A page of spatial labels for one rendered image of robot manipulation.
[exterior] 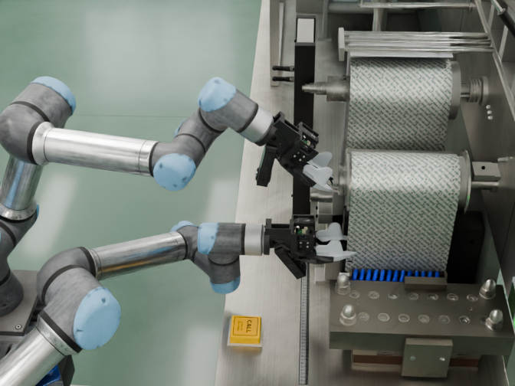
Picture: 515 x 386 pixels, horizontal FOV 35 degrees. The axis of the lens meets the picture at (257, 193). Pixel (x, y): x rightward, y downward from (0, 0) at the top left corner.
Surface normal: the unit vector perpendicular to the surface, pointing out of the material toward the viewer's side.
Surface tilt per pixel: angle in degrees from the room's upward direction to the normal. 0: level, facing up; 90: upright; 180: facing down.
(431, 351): 90
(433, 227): 90
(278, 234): 90
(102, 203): 0
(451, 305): 0
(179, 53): 0
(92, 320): 87
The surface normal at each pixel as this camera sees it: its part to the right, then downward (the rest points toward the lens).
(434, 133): -0.06, 0.65
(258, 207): -0.02, -0.77
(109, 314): 0.72, 0.40
